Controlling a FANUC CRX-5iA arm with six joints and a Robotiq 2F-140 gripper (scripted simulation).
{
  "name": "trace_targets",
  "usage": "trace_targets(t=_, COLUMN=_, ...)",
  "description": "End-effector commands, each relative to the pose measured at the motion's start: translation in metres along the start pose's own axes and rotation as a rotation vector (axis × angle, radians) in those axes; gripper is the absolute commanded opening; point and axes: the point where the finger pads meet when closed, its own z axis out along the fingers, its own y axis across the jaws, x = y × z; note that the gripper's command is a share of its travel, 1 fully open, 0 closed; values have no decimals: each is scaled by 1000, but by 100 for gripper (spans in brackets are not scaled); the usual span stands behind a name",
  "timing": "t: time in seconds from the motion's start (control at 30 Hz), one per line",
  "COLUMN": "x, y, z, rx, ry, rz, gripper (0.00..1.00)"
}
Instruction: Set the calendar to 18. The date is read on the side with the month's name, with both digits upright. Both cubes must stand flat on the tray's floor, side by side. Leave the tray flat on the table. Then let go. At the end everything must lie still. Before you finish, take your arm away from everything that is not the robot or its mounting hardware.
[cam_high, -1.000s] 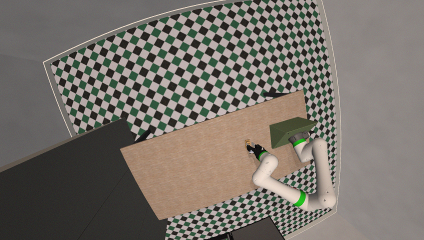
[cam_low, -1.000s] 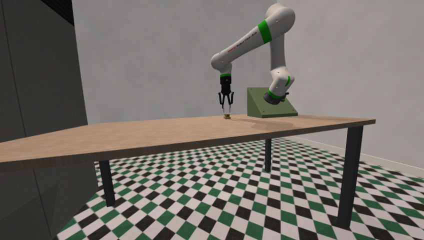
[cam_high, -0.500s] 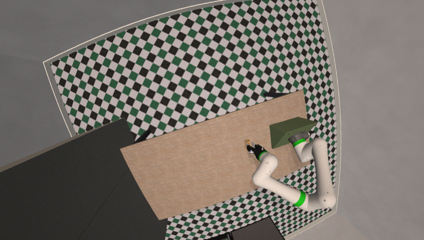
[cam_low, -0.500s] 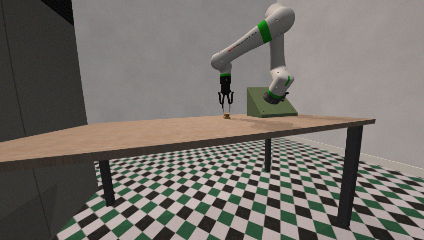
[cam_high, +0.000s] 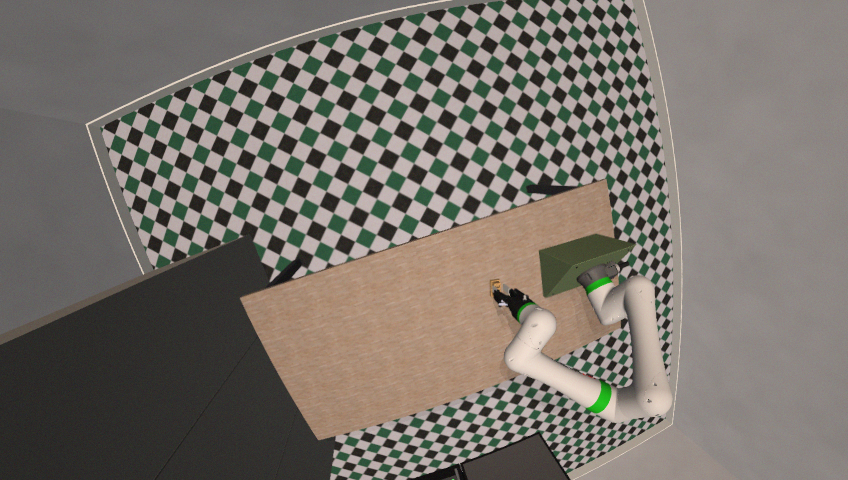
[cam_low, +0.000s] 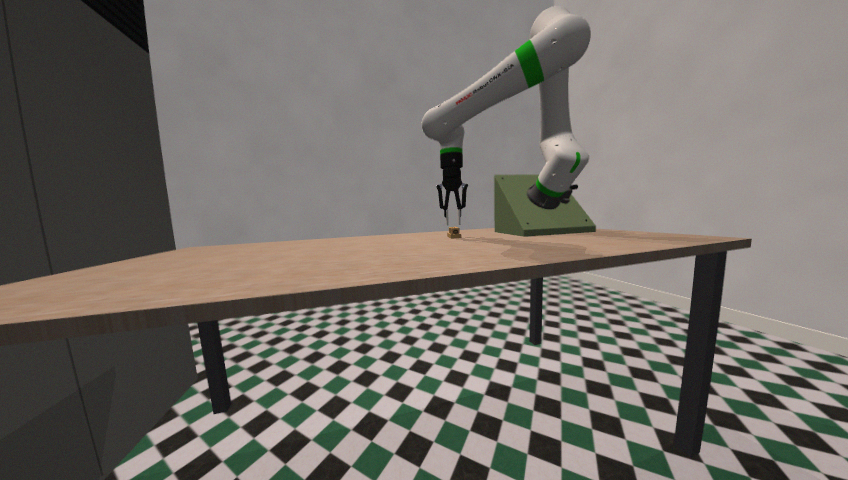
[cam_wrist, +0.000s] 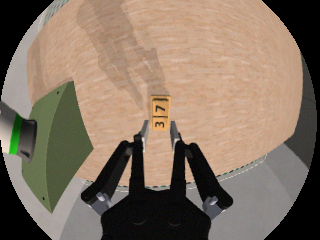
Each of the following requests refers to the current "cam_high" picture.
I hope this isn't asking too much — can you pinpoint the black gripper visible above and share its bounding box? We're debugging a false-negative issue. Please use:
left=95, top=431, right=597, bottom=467
left=492, top=284, right=529, bottom=311

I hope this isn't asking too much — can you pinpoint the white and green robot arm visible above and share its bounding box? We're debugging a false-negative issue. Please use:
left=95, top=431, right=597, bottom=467
left=504, top=261, right=673, bottom=423

